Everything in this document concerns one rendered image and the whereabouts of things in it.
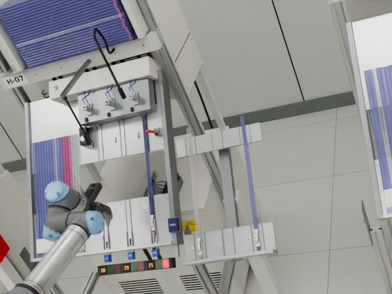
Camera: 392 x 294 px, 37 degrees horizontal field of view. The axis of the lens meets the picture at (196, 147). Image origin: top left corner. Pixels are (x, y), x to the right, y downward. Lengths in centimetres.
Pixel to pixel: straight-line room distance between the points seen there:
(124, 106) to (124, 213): 44
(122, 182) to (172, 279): 54
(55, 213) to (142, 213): 49
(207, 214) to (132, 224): 38
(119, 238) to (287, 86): 202
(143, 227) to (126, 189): 60
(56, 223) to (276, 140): 229
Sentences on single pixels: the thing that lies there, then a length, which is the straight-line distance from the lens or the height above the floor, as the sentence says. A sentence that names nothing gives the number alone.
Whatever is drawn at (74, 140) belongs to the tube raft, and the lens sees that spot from 260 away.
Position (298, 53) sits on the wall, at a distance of 397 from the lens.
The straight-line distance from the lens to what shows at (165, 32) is 259.
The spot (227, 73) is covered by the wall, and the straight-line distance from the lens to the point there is 410.
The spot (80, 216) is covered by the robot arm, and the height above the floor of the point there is 114.
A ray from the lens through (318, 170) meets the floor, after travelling 361.
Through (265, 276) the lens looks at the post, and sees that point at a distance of 251.
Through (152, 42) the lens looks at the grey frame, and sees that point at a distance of 239.
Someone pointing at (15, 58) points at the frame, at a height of 145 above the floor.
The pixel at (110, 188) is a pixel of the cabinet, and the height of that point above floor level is 62.
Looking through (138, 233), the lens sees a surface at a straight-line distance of 241.
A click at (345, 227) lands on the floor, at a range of 319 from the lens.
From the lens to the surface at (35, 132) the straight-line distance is 275.
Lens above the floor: 212
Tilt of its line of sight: 30 degrees down
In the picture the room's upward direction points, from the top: 24 degrees counter-clockwise
